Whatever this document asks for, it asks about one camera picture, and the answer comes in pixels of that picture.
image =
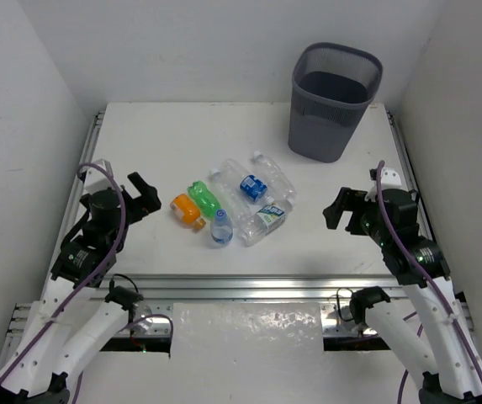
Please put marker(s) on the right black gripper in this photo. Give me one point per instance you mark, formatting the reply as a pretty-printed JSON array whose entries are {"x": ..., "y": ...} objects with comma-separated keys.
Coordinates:
[{"x": 346, "y": 199}]

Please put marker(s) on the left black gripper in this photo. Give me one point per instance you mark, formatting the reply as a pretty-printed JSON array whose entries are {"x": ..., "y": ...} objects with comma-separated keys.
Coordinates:
[{"x": 135, "y": 202}]

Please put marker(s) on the orange plastic bottle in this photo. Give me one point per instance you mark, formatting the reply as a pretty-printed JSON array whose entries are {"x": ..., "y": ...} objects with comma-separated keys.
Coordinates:
[{"x": 187, "y": 212}]

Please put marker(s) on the green plastic bottle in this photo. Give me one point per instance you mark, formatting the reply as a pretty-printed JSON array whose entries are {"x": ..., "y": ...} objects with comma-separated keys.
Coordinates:
[{"x": 204, "y": 198}]

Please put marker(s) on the clear ribbed plastic bottle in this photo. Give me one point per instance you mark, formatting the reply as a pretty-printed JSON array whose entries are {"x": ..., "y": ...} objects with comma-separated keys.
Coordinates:
[{"x": 273, "y": 176}]

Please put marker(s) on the small clear blue-cap bottle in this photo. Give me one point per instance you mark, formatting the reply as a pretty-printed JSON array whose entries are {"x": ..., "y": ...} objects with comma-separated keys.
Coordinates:
[{"x": 221, "y": 228}]

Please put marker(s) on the green-white label plastic bottle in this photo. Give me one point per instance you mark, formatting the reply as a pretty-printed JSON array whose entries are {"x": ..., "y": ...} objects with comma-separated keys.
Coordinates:
[{"x": 266, "y": 220}]

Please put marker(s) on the long clear plastic bottle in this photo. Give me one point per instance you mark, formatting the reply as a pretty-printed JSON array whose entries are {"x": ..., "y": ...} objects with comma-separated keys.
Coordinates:
[{"x": 231, "y": 200}]

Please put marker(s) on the blue label plastic bottle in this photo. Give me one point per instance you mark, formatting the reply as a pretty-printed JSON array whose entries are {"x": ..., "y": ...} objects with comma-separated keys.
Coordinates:
[{"x": 253, "y": 188}]

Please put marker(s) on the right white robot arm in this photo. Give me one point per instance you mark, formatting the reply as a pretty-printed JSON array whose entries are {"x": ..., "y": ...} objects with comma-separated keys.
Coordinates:
[{"x": 445, "y": 367}]

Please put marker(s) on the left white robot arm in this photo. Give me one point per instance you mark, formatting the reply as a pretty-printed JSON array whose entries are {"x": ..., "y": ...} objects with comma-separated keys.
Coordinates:
[{"x": 50, "y": 358}]

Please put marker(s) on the grey mesh waste bin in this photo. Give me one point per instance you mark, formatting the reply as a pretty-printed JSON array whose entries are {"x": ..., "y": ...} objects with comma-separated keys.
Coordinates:
[{"x": 332, "y": 86}]

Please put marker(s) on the white foam block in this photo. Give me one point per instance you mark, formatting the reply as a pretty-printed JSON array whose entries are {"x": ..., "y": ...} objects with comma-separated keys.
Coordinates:
[{"x": 203, "y": 328}]

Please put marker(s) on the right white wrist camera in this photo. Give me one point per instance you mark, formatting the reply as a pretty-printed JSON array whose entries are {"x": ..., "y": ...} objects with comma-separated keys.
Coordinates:
[{"x": 389, "y": 179}]

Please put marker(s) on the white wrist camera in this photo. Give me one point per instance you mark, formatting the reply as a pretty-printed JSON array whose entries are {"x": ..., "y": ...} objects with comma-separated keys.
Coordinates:
[
  {"x": 389, "y": 179},
  {"x": 95, "y": 178}
]

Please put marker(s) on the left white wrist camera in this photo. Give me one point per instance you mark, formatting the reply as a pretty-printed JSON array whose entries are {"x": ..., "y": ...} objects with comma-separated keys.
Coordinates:
[{"x": 95, "y": 178}]

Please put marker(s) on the aluminium front rail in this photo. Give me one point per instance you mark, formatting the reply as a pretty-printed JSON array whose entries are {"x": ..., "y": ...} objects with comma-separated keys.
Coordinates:
[{"x": 162, "y": 292}]

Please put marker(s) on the left aluminium side rail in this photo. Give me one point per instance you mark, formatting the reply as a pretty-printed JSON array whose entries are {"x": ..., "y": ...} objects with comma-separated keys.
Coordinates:
[{"x": 71, "y": 211}]

